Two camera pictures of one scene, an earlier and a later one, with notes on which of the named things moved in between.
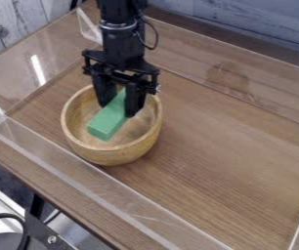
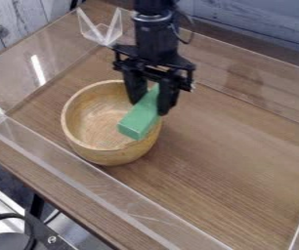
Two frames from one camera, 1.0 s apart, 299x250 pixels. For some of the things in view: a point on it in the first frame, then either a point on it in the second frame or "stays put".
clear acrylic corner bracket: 89,29 stays put
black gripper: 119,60 to 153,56
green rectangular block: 110,118 to 143,116
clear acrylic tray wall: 226,180 stays put
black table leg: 35,208 stays put
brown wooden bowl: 130,139 stays put
